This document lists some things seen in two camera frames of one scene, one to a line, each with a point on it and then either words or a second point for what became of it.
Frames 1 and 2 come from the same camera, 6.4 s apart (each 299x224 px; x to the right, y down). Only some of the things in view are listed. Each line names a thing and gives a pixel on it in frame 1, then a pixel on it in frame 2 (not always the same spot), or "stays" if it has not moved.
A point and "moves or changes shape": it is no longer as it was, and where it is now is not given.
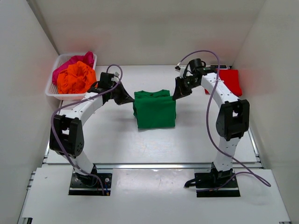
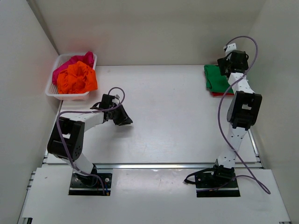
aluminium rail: [154, 166] stays
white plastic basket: [52, 88] stays
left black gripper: [125, 97] → [124, 118]
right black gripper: [180, 91] → [222, 63]
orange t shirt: [77, 79] stays
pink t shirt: [88, 59] stays
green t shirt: [154, 109] moves or changes shape
